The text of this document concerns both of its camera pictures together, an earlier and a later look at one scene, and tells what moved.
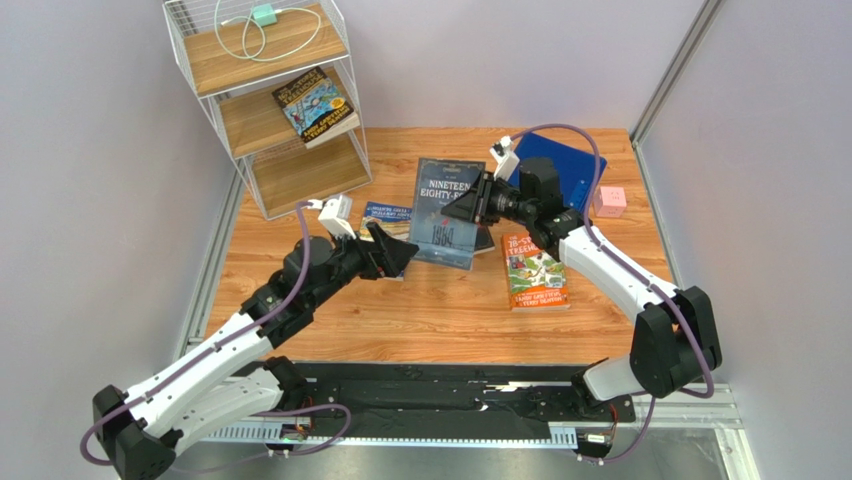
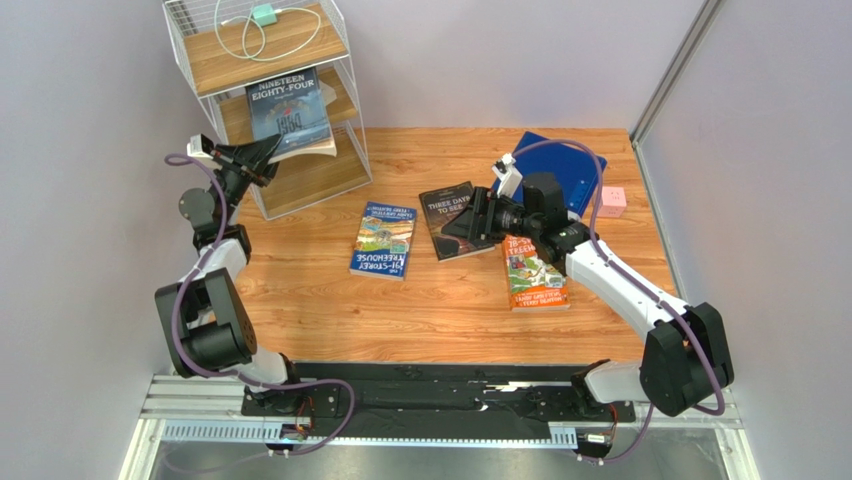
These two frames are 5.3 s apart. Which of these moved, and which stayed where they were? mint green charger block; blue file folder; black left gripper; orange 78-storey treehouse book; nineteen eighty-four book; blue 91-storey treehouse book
Moved: nineteen eighty-four book; black left gripper
Stayed: blue file folder; orange 78-storey treehouse book; blue 91-storey treehouse book; mint green charger block
